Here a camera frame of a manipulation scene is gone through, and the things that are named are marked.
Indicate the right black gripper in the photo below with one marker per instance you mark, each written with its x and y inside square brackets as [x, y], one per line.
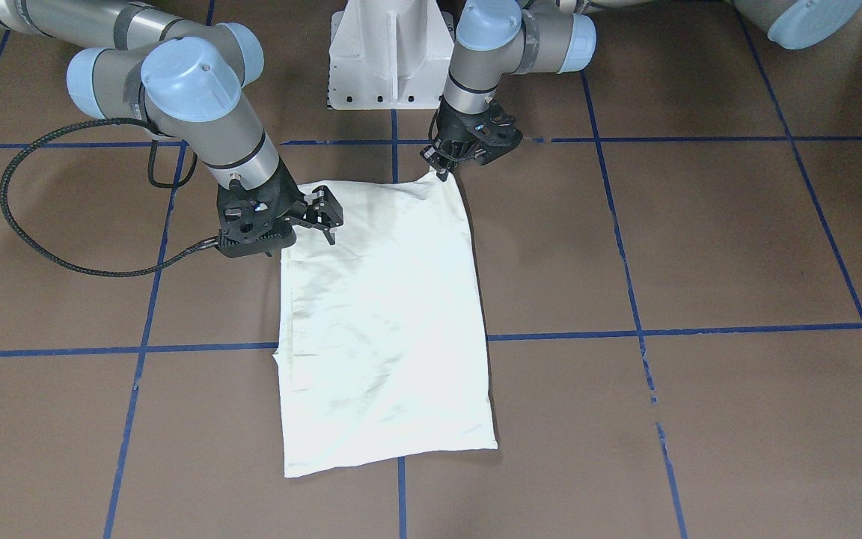
[290, 197]

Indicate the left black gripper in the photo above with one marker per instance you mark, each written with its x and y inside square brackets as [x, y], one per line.
[455, 132]

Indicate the white long-sleeve cat shirt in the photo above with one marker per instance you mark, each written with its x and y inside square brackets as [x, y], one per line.
[381, 348]

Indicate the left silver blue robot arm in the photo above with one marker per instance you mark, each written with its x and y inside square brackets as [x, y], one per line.
[494, 39]

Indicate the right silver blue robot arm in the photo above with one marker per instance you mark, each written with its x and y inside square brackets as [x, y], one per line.
[174, 78]

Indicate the white pedestal column base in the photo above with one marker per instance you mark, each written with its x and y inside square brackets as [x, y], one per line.
[389, 55]

